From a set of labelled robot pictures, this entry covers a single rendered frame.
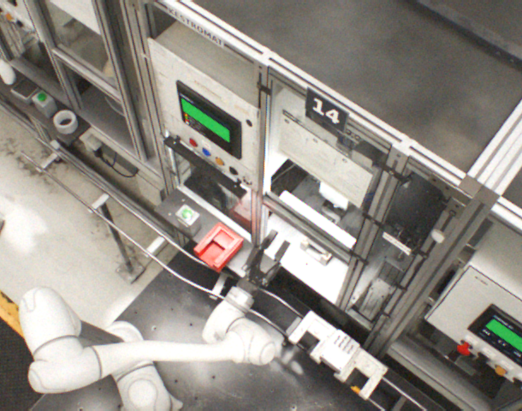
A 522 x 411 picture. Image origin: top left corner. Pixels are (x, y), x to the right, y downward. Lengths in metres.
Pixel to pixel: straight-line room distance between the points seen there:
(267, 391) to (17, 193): 2.03
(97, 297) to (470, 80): 2.44
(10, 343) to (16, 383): 0.21
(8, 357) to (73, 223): 0.80
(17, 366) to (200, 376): 1.21
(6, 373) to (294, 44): 2.44
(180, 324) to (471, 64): 1.61
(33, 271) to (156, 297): 1.11
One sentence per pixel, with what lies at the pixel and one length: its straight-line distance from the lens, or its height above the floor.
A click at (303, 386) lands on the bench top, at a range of 2.65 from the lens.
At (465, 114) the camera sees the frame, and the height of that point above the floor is 2.01.
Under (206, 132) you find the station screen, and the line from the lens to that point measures 2.03.
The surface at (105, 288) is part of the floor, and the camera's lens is 3.57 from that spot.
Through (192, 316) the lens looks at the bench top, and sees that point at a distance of 2.72.
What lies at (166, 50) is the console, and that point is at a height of 1.83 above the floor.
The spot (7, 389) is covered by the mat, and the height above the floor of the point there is 0.01.
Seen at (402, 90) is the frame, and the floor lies 2.01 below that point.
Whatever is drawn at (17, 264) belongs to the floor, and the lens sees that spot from 3.76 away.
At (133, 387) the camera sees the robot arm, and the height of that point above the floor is 0.96.
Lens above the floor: 3.26
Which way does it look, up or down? 63 degrees down
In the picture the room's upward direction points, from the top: 3 degrees clockwise
